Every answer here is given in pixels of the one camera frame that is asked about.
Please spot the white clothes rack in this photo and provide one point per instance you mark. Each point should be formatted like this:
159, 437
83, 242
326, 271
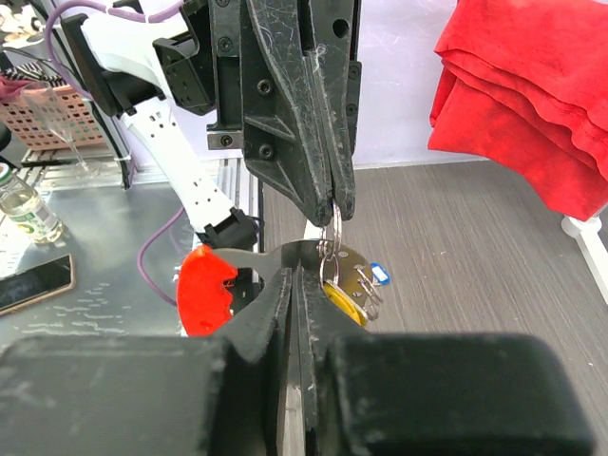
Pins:
586, 235

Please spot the pink plastic basket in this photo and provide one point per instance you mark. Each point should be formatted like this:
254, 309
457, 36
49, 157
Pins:
21, 121

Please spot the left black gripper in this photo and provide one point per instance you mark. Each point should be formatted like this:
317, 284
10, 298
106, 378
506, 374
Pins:
284, 80

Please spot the blue tag key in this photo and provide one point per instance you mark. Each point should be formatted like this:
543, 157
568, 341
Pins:
380, 275

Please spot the clear wine glass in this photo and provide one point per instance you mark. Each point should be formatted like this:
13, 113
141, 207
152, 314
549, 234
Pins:
46, 105

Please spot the small glass jar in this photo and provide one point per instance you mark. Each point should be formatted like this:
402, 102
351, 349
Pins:
24, 206

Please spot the red cloth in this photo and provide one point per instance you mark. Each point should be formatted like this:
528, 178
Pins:
524, 84

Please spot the yellow tag key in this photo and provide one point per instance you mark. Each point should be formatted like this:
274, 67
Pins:
344, 293

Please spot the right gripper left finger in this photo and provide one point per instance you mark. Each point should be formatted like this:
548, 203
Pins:
75, 395

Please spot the metal key holder red handle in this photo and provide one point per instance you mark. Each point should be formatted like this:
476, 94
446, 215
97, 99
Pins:
266, 280

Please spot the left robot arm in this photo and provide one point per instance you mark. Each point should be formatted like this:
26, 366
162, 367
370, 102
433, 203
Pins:
113, 47

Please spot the smartphone with gold edge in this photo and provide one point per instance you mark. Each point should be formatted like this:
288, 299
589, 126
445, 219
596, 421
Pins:
37, 284

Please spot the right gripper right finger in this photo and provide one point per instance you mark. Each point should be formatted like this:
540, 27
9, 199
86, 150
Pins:
480, 393

